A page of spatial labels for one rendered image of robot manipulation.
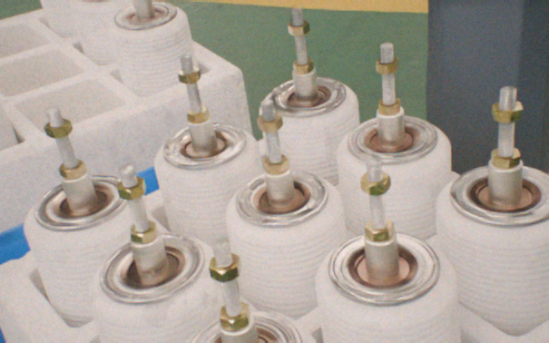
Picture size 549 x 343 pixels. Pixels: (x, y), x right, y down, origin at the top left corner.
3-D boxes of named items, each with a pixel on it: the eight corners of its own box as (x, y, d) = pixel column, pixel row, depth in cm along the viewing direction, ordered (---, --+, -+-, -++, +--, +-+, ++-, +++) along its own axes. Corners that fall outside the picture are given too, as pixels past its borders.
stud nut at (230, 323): (226, 336, 50) (224, 325, 49) (216, 318, 51) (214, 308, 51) (256, 322, 50) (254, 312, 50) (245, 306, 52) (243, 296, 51)
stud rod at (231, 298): (235, 348, 51) (215, 251, 47) (230, 338, 52) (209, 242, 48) (250, 342, 51) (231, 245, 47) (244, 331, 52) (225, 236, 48)
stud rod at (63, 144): (84, 184, 69) (57, 103, 65) (86, 191, 68) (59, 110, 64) (72, 188, 69) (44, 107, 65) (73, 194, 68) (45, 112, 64)
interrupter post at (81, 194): (93, 194, 71) (83, 161, 69) (104, 206, 69) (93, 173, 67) (64, 206, 70) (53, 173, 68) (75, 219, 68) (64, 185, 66)
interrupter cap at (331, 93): (299, 76, 84) (298, 70, 84) (362, 91, 80) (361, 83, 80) (253, 110, 80) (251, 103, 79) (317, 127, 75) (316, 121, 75)
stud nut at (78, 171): (84, 164, 69) (82, 156, 68) (88, 174, 67) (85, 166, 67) (59, 171, 68) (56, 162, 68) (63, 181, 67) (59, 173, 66)
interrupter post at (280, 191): (267, 212, 65) (261, 178, 63) (268, 195, 67) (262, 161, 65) (297, 210, 65) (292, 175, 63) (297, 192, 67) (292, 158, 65)
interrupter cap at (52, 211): (109, 170, 74) (107, 163, 73) (146, 207, 68) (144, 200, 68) (22, 205, 71) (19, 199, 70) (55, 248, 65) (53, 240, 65)
